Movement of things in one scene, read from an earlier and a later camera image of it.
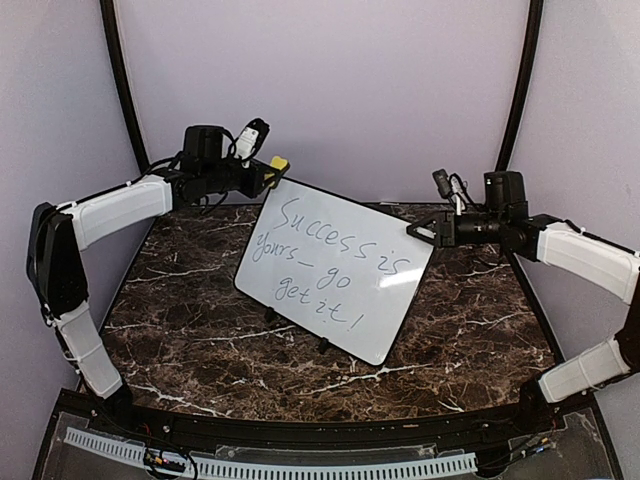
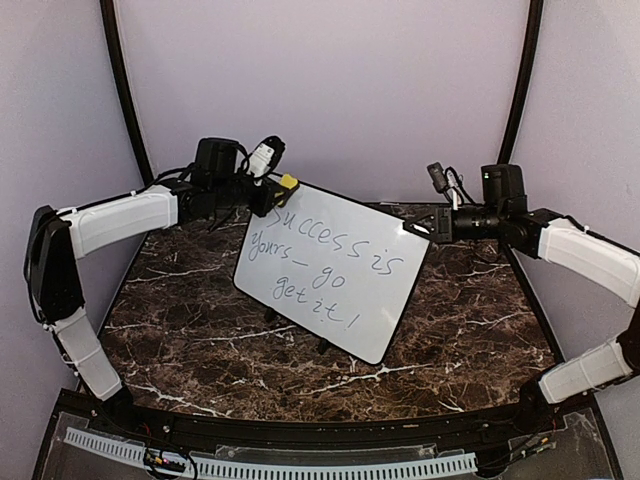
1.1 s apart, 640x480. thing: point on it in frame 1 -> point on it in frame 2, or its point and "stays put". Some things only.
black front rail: (113, 422) stays put
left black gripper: (255, 185) -> (267, 202)
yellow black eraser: (281, 163) -> (289, 182)
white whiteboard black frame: (341, 270) stays put
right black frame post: (520, 91) stays put
